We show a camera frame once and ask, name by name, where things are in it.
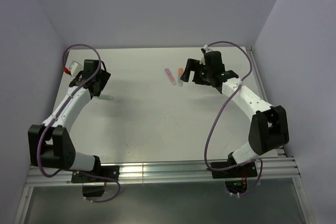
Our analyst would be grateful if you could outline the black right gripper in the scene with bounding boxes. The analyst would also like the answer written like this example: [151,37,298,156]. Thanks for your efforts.
[181,58,213,86]

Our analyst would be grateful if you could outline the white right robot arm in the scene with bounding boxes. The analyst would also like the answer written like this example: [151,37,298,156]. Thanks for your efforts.
[180,50,289,178]

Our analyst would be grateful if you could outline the clear orange pen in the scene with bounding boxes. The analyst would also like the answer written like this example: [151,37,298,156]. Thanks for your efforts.
[177,68,184,87]

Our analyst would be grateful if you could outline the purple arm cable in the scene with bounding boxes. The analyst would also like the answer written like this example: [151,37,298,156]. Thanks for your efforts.
[204,40,264,196]
[38,44,121,204]

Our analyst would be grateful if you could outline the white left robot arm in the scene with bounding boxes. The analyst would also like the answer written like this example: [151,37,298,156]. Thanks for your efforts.
[28,59,115,182]

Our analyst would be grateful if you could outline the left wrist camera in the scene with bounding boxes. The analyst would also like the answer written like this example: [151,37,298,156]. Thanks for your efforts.
[68,61,83,77]

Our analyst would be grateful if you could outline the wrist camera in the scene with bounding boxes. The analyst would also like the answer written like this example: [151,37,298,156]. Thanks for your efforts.
[201,45,213,54]
[68,61,83,77]

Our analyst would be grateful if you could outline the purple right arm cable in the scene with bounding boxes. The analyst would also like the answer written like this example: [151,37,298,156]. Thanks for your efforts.
[204,40,264,196]

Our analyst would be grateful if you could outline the aluminium side rail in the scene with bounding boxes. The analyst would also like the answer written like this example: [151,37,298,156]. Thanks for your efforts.
[245,46,316,224]

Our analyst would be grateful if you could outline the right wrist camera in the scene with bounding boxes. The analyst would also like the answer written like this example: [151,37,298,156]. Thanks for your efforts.
[201,45,213,54]

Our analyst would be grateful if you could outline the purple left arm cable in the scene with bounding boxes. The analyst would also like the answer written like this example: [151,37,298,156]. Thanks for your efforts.
[38,44,121,204]

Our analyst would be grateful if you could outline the purple pen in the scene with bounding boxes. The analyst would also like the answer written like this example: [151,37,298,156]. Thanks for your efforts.
[164,68,177,86]

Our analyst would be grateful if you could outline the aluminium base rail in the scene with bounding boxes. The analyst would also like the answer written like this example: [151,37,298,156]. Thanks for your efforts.
[25,157,300,187]

